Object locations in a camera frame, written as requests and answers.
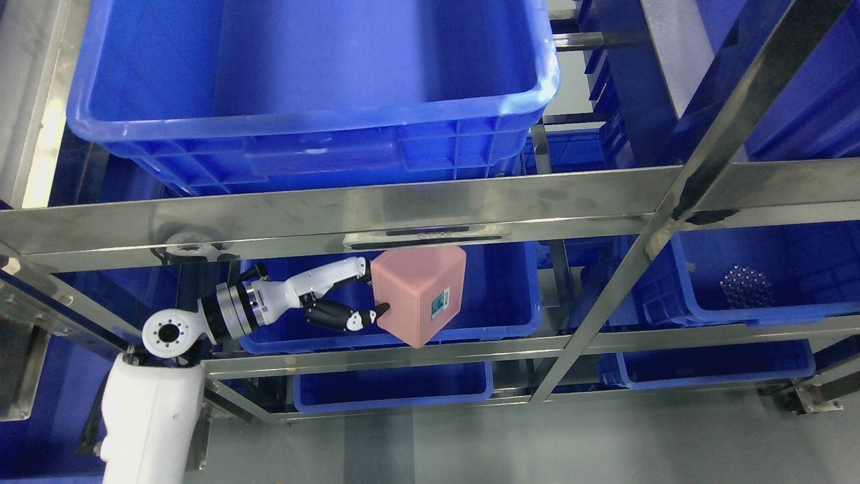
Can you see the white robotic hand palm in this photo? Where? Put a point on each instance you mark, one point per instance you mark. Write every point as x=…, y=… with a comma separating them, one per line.
x=273, y=298

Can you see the black white robotic thumb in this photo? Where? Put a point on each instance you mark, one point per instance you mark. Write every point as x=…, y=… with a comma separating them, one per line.
x=339, y=317

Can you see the pink plastic storage box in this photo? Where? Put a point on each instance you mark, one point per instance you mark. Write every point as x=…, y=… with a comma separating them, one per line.
x=423, y=287

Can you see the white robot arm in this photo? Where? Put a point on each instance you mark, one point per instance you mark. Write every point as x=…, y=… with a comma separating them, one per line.
x=150, y=412

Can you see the blue middle shelf bin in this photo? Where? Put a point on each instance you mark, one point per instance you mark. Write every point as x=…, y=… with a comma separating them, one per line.
x=501, y=300

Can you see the blue bin right shelf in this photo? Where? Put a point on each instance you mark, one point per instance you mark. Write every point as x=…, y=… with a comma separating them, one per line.
x=771, y=275

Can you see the blue bin bottom centre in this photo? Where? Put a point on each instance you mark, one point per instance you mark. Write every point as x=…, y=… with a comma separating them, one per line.
x=359, y=390

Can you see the large blue top crate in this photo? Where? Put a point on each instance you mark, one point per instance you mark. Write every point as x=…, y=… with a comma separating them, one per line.
x=235, y=97

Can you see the blue bin bottom right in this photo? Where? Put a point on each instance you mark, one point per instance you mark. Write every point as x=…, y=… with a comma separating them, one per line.
x=688, y=367

